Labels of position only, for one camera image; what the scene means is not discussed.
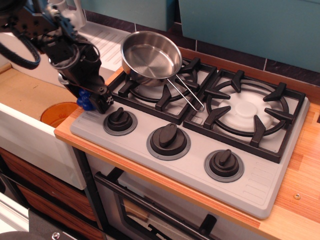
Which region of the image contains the orange plastic bowl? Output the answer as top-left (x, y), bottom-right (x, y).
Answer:
top-left (40, 102), bottom-right (78, 128)

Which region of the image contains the black middle stove knob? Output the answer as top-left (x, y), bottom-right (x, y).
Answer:
top-left (146, 123), bottom-right (191, 161)

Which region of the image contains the black burner grate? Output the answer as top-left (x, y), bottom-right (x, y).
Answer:
top-left (109, 57), bottom-right (218, 125)
top-left (183, 69), bottom-right (309, 164)

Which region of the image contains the oven door with handle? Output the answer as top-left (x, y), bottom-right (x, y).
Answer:
top-left (94, 167), bottom-right (257, 240)

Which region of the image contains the black left burner grate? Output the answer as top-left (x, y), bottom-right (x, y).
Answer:
top-left (109, 57), bottom-right (218, 125)

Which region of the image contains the stainless steel pan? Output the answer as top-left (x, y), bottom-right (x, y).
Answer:
top-left (120, 30), bottom-right (205, 112)

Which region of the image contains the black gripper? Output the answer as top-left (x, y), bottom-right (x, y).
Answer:
top-left (57, 42), bottom-right (114, 114)

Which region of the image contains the black right burner grate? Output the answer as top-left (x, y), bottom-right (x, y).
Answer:
top-left (183, 69), bottom-right (309, 164)

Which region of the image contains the blue toy blueberry cluster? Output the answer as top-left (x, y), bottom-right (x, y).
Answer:
top-left (76, 88), bottom-right (95, 111)

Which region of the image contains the black right stove knob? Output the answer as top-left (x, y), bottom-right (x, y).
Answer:
top-left (204, 149), bottom-right (245, 183)

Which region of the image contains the black left stove knob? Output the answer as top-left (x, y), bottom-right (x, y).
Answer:
top-left (103, 107), bottom-right (138, 136)

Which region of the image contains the grey toy faucet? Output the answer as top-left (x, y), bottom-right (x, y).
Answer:
top-left (48, 0), bottom-right (87, 31)

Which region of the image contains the grey toy stove top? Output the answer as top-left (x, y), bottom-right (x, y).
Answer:
top-left (70, 58), bottom-right (310, 219)

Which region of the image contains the wooden drawer cabinet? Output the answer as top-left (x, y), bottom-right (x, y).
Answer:
top-left (0, 149), bottom-right (106, 240)

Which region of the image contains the white toy sink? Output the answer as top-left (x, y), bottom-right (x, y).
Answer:
top-left (0, 5), bottom-right (151, 191)

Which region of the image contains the black stove knob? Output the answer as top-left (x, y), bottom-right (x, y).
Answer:
top-left (103, 107), bottom-right (138, 136)
top-left (146, 123), bottom-right (191, 161)
top-left (204, 149), bottom-right (245, 183)

